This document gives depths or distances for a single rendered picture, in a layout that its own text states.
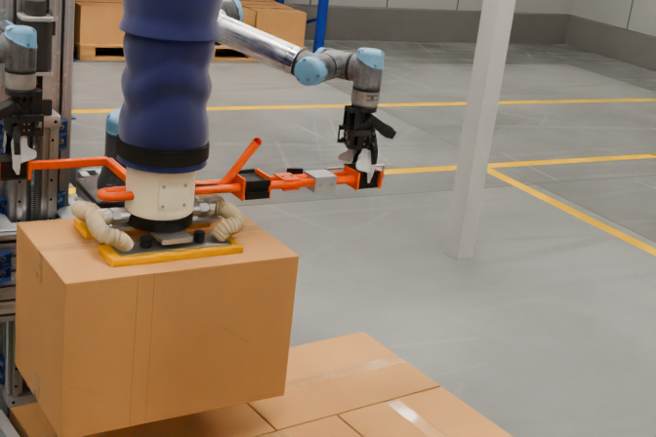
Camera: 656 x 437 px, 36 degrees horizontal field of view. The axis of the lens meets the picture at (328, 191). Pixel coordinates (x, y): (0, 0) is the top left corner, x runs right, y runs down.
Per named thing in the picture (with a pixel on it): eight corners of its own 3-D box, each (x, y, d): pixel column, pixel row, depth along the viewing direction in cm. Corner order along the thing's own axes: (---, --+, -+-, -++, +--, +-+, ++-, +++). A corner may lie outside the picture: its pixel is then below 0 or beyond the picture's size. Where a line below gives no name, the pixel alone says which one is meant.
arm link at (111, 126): (95, 155, 291) (97, 110, 287) (122, 146, 303) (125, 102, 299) (129, 164, 287) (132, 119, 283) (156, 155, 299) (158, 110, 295)
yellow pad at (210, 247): (111, 268, 232) (112, 248, 231) (98, 253, 240) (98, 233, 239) (243, 254, 250) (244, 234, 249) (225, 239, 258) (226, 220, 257)
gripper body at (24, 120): (43, 139, 252) (45, 92, 248) (9, 139, 248) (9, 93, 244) (34, 130, 258) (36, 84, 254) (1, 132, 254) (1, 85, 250)
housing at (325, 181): (314, 193, 269) (315, 178, 268) (302, 185, 275) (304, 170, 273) (336, 191, 273) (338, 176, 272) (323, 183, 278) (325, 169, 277)
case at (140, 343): (60, 441, 233) (64, 283, 221) (14, 363, 265) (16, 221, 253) (284, 395, 265) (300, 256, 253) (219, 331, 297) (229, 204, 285)
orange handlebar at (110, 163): (57, 210, 233) (58, 195, 232) (21, 171, 257) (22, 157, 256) (384, 183, 281) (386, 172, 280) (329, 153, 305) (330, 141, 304)
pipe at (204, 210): (109, 251, 233) (110, 227, 231) (75, 215, 253) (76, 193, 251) (240, 237, 251) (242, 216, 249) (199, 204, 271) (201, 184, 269)
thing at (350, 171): (355, 190, 275) (358, 173, 274) (342, 181, 281) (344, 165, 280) (381, 188, 280) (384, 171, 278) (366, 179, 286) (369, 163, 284)
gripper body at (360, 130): (336, 144, 277) (341, 101, 274) (361, 142, 282) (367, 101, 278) (350, 152, 271) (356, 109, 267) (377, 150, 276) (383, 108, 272)
